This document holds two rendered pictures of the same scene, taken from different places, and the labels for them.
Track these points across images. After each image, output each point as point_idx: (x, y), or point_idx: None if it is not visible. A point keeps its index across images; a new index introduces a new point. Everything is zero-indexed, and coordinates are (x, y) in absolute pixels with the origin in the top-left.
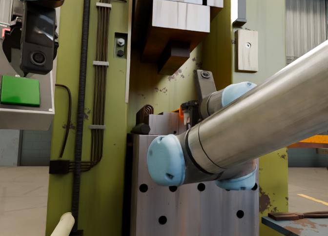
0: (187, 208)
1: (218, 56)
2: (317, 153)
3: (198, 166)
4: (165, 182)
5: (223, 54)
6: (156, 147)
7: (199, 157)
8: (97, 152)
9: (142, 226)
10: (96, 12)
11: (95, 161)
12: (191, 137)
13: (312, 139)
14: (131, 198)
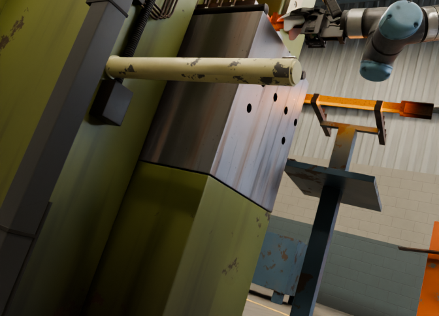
0: (263, 110)
1: None
2: (321, 124)
3: (427, 28)
4: (411, 27)
5: None
6: (406, 5)
7: (432, 22)
8: (166, 6)
9: (237, 103)
10: None
11: (165, 14)
12: (429, 10)
13: (343, 100)
14: (172, 87)
